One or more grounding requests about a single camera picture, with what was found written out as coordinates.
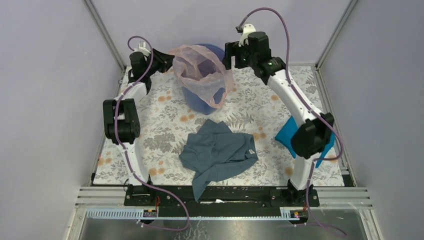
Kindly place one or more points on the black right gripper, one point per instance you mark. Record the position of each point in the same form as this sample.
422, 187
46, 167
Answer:
233, 49

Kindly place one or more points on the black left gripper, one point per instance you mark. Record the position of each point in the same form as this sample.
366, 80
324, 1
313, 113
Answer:
165, 61

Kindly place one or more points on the pink plastic trash bag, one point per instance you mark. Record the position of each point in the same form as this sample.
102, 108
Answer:
199, 70

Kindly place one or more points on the blue plastic trash bin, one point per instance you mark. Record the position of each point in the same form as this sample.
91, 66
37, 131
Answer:
192, 100

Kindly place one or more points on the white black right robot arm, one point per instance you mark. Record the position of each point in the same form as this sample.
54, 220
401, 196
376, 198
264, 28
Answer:
275, 74

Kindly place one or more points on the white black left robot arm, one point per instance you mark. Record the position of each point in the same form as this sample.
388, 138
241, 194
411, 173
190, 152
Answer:
120, 116

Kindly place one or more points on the floral patterned tablecloth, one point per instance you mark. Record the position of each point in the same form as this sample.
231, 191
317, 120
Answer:
250, 107

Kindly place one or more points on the bright blue folded cloth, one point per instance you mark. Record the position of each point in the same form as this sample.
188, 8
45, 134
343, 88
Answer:
291, 136

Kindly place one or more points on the grey-blue crumpled shirt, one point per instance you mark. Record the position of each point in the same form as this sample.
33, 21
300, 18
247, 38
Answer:
215, 154

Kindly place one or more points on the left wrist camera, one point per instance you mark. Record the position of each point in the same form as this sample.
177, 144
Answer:
142, 48

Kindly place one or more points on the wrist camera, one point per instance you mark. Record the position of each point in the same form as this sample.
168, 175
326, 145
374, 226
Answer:
142, 48
245, 30

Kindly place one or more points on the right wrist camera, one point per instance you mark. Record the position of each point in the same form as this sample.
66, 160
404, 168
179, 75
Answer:
245, 30

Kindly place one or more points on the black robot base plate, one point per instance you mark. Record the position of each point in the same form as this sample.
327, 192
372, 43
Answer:
222, 201

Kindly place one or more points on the aluminium frame rail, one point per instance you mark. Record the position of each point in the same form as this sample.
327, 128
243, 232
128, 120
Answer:
108, 201

